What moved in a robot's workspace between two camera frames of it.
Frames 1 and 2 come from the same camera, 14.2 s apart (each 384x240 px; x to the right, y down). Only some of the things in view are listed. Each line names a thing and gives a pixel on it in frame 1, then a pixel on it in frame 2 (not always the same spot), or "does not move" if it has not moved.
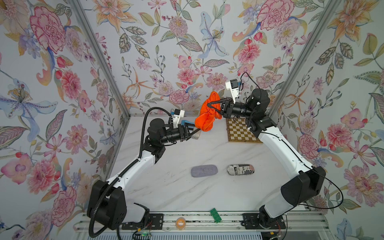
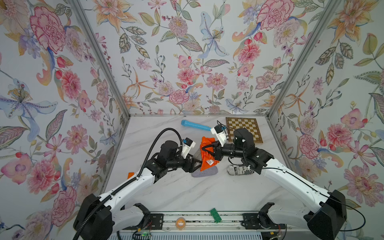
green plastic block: [216, 217] does not move
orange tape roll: [180, 223] does not move
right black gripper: [230, 109] to [219, 152]
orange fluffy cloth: [205, 122] to [207, 160]
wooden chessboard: [238, 131] does not move
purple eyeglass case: [203, 170] does not move
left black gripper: [179, 131] to [186, 168]
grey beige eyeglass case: [196, 136] to [198, 155]
